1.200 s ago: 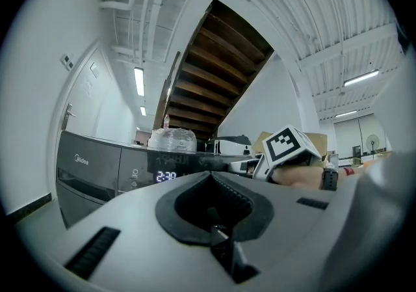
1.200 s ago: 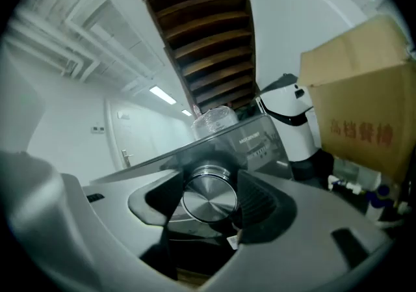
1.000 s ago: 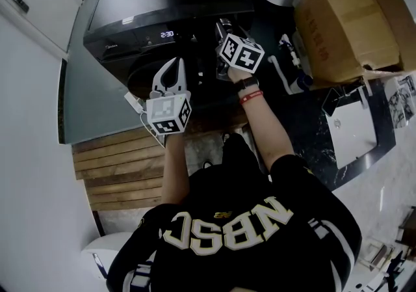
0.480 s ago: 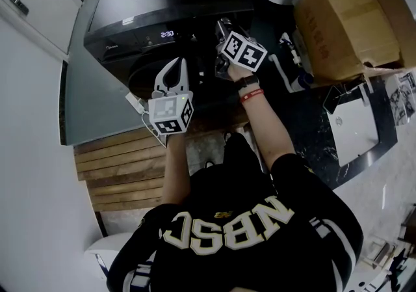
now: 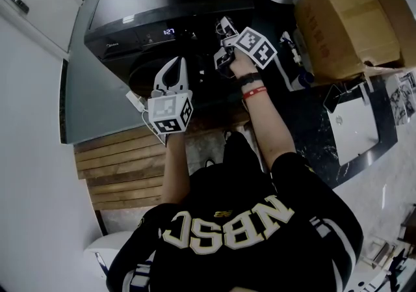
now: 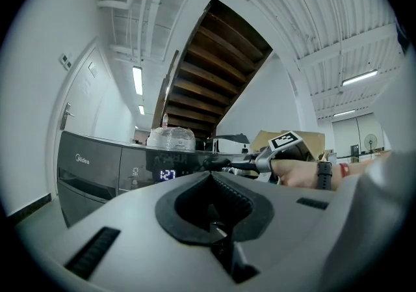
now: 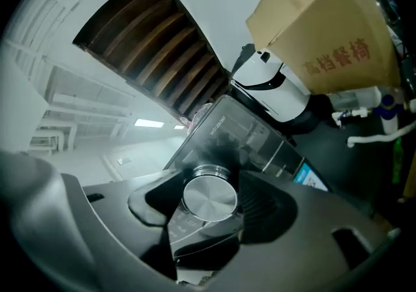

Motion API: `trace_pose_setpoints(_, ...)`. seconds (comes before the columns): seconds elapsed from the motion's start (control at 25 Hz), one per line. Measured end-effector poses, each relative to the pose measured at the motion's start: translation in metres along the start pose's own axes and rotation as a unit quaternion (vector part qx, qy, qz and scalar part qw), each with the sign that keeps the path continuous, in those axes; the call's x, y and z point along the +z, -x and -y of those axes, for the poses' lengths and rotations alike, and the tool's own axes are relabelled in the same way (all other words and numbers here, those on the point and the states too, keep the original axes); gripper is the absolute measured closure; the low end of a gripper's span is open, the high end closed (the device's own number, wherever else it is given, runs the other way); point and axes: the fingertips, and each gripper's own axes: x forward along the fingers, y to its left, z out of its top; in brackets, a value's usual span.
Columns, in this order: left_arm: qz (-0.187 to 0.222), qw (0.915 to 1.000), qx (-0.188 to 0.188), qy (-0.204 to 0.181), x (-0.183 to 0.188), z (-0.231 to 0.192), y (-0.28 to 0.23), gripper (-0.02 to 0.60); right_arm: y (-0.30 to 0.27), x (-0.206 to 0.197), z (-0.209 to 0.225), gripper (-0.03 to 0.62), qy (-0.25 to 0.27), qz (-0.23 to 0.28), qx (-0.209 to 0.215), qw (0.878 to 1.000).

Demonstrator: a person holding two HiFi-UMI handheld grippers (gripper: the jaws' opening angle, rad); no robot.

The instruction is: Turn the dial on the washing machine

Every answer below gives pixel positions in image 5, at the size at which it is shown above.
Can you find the black lettered jersey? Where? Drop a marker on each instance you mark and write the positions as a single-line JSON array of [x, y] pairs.
[[247, 232]]

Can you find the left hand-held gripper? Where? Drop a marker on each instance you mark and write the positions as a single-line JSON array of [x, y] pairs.
[[169, 115]]

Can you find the white power strip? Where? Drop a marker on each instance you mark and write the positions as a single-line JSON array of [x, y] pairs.
[[136, 100]]

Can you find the black smartphone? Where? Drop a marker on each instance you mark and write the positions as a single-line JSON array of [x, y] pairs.
[[332, 99]]

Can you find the white frame stand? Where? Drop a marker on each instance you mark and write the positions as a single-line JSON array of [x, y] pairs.
[[386, 258]]

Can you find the brown cardboard box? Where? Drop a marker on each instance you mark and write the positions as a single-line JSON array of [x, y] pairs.
[[347, 21]]

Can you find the white laptop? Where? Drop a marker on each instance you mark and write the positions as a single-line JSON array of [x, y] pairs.
[[354, 131]]

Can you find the person's right hand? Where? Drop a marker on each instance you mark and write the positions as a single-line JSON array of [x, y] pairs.
[[243, 64]]

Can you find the white rounded appliance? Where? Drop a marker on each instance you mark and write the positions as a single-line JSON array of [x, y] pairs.
[[100, 261]]

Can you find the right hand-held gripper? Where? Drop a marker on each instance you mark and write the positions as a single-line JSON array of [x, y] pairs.
[[256, 47]]

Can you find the wooden staircase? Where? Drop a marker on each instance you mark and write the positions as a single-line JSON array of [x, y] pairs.
[[120, 167]]

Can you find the black trousers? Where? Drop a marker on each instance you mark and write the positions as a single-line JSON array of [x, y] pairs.
[[234, 154]]

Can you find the red wristband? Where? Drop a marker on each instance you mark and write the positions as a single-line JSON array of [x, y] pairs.
[[255, 92]]

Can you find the marble patterned box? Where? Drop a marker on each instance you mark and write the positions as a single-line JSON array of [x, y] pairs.
[[403, 99]]

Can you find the person's left forearm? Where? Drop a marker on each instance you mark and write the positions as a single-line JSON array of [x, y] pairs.
[[175, 170]]

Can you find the person's right forearm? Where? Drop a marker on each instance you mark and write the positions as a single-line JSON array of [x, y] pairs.
[[273, 128]]

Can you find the black wristwatch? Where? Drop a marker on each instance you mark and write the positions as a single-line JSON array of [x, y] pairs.
[[248, 79]]

